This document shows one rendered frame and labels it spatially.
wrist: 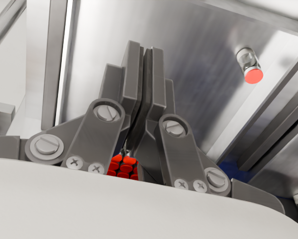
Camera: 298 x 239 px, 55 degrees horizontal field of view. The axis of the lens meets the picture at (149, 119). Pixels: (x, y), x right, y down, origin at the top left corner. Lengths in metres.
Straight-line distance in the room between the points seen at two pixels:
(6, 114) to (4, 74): 1.18
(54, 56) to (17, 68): 1.25
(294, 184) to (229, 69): 0.33
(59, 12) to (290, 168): 0.47
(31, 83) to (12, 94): 1.31
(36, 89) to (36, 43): 0.08
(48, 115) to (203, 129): 0.24
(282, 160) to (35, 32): 0.45
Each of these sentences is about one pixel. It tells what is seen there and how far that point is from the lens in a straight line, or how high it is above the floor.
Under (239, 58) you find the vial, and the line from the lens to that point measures 0.38.
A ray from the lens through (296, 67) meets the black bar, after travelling 0.40.
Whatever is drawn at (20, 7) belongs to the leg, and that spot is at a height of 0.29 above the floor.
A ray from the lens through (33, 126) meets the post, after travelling 0.48.
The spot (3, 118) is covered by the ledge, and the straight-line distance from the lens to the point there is 0.51.
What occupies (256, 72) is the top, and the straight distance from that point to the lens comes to 0.35.
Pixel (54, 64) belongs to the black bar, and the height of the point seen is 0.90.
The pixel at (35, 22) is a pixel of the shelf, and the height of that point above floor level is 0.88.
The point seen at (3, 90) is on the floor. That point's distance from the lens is 1.75.
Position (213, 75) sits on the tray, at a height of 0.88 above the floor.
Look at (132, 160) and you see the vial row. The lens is 0.45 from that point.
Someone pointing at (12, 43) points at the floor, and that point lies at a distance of 1.53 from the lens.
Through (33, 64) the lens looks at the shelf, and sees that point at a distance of 0.42.
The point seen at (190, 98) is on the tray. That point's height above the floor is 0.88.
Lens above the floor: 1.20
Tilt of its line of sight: 45 degrees down
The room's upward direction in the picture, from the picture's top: 179 degrees counter-clockwise
